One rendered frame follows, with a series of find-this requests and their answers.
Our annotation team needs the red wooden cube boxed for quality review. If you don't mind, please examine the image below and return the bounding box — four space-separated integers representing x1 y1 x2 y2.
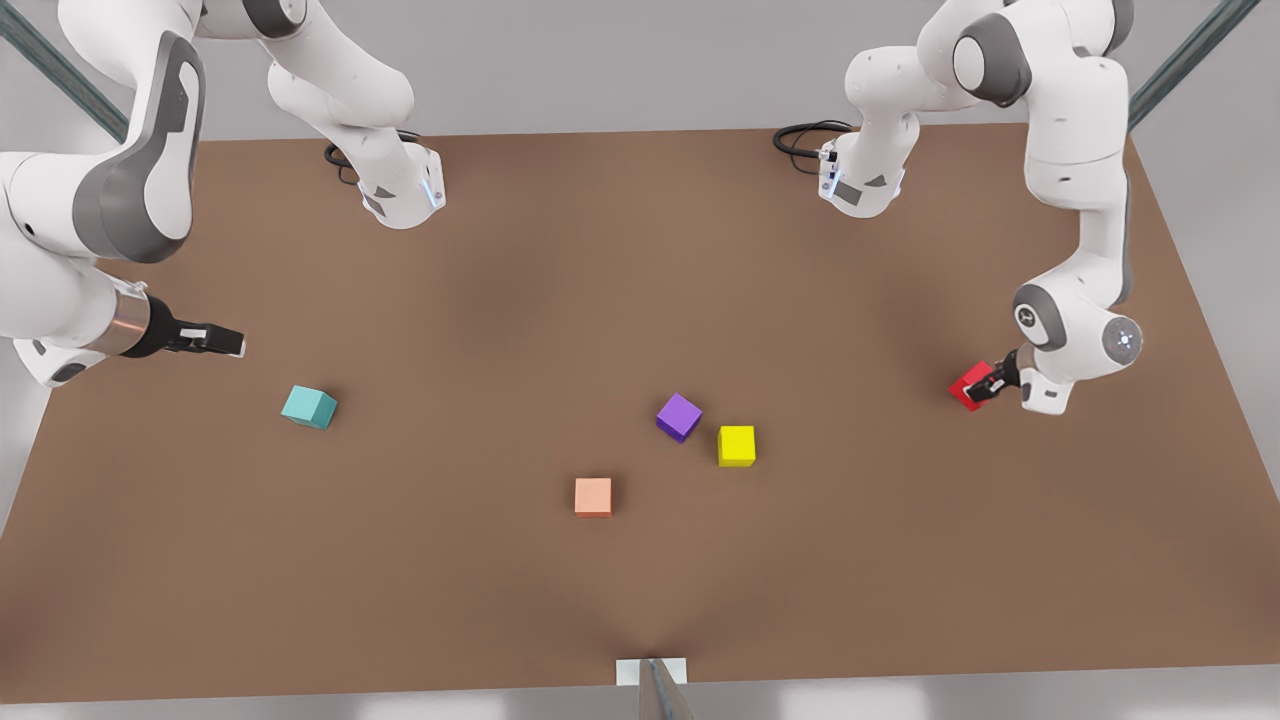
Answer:
948 360 998 413

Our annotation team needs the teal wooden cube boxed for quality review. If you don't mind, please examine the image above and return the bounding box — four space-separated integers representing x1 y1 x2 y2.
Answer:
280 385 339 431

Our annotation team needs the yellow wooden cube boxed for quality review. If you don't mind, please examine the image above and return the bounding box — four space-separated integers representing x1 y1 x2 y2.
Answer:
717 424 758 469

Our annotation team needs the purple wooden cube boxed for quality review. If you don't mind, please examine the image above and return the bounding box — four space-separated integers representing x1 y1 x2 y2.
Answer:
655 392 704 444

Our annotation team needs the black cable loop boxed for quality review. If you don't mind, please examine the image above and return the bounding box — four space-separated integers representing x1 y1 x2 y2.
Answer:
323 129 424 187
772 120 858 182

